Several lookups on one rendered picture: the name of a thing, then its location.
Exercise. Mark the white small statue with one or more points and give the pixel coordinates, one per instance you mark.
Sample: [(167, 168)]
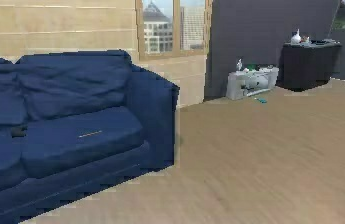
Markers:
[(239, 64)]

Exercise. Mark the wooden framed window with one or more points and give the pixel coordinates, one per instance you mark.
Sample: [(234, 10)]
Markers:
[(175, 28)]

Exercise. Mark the yellow pencil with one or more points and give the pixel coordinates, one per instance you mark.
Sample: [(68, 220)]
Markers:
[(90, 134)]

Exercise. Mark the teal small object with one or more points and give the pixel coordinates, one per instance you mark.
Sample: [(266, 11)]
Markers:
[(262, 100)]

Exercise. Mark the blue sofa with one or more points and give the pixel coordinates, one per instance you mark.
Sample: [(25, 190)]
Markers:
[(80, 100)]

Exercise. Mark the white vase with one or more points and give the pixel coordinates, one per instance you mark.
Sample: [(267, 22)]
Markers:
[(295, 38)]

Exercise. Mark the black cabinet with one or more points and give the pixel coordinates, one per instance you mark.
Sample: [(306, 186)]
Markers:
[(308, 65)]

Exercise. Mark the black remote control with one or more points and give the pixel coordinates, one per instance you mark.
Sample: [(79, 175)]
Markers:
[(18, 131)]

